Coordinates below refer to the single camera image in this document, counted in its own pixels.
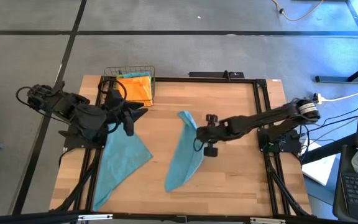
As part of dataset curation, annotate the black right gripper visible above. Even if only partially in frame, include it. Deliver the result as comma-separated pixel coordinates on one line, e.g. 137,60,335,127
195,113,230,144

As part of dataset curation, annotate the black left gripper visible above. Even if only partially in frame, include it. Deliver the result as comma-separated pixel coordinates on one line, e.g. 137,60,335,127
99,88,149,138

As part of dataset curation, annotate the light blue microfiber towel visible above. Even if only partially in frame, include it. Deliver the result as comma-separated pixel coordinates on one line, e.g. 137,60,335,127
164,110,208,193
91,122,154,212

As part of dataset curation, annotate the orange microfiber towel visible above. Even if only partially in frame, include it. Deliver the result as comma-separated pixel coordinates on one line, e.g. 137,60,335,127
116,75,154,107

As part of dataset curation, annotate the black bar on table edge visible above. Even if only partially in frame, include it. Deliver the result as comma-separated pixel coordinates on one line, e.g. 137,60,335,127
188,70,246,80

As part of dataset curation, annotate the white flat sheet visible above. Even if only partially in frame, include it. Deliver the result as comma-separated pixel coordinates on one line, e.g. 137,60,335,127
301,153,337,187

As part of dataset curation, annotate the black desk leg bar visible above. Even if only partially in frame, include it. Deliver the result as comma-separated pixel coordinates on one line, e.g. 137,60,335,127
300,133,358,165

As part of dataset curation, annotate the black crossbar with silver brackets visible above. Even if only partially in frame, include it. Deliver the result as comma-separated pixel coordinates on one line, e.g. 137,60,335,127
0,210,358,224

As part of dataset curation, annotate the black desk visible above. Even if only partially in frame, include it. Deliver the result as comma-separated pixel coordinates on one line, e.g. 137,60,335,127
332,144,358,223

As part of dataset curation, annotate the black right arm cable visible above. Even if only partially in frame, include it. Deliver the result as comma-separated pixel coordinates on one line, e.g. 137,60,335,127
193,138,205,154

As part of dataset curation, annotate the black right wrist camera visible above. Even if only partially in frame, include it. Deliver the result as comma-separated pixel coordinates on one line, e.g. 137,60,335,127
203,145,219,158

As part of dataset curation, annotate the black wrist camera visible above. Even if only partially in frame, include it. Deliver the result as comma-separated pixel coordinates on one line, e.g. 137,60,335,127
203,145,219,158
105,89,124,107

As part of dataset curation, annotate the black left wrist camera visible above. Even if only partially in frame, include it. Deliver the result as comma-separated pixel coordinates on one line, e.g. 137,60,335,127
105,89,124,107

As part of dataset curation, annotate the brass wire basket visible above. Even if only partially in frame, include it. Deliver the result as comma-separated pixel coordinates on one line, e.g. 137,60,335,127
99,65,157,108

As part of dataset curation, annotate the black aluminium table frame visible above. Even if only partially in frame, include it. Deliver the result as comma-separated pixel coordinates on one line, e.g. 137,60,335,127
50,75,315,218

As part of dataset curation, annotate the black power cable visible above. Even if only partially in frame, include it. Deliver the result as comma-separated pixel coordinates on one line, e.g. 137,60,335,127
300,105,358,147

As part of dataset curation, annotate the white cable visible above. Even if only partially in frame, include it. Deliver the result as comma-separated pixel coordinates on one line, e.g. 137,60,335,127
321,91,358,102

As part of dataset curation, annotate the yellow floor cable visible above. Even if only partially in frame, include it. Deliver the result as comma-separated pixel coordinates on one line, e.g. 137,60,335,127
271,0,325,22

